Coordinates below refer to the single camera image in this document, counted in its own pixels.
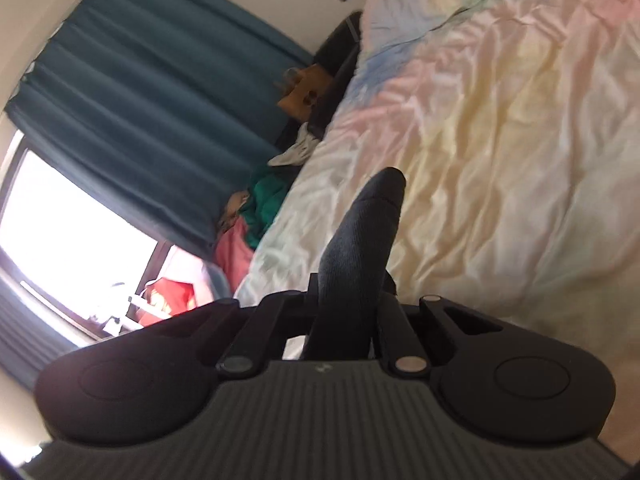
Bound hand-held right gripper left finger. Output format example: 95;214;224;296
199;272;322;377

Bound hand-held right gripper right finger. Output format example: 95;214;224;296
372;270;505;379

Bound dark sock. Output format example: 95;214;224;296
300;166;407;361

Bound pink garment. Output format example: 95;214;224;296
212;220;257;297

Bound red bag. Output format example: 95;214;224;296
136;277;200;327

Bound green garment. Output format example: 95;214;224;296
246;162;302;252

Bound white cloth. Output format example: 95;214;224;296
267;122;322;167

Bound pastel tie-dye blanket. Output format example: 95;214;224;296
232;0;640;461

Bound wooden box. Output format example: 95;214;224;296
277;64;334;122

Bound window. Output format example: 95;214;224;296
0;130;173;351

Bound teal curtain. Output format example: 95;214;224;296
5;0;317;262

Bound grey-blue curtain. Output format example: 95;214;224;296
0;260;93;392

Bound black chair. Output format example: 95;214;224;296
272;10;364;153

